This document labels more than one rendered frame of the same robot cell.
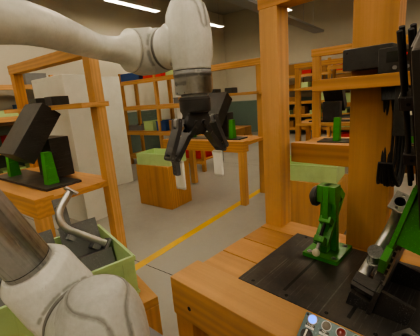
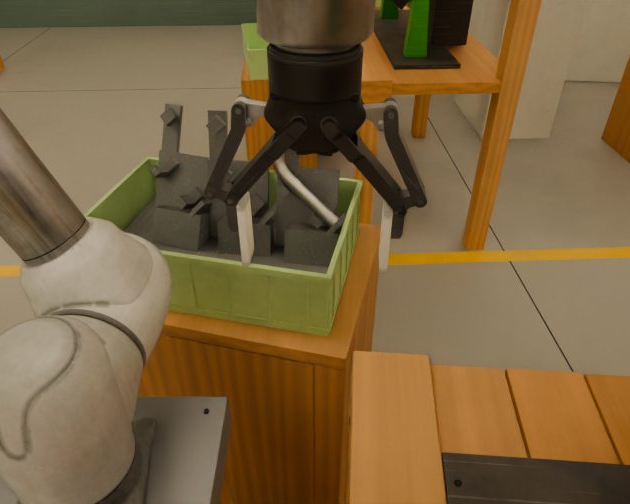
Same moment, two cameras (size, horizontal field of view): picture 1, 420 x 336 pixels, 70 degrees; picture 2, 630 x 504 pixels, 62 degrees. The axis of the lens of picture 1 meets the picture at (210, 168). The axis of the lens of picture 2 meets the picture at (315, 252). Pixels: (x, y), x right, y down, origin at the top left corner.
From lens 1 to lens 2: 0.56 m
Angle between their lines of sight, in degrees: 50
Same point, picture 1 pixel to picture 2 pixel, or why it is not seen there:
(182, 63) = not seen: outside the picture
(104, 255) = (322, 241)
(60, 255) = (78, 255)
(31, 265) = (30, 251)
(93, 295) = (7, 357)
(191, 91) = (263, 33)
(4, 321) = not seen: hidden behind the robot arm
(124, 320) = (18, 420)
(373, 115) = not seen: outside the picture
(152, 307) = (332, 367)
